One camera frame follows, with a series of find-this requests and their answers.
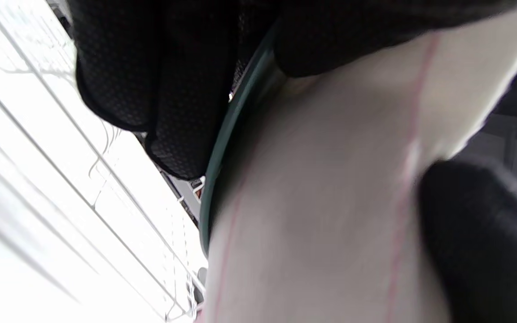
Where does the person's left hand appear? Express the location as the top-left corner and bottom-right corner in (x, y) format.
(67, 0), (517, 181)

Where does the person's right hand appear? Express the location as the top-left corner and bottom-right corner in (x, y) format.
(418, 159), (517, 323)

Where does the teal plate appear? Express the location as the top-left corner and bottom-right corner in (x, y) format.
(198, 22), (286, 258)

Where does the white pink-edged dish cloth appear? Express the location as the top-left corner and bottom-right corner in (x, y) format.
(202, 2), (517, 323)

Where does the white wire dish rack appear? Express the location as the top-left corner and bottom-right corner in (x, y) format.
(0, 0), (210, 323)

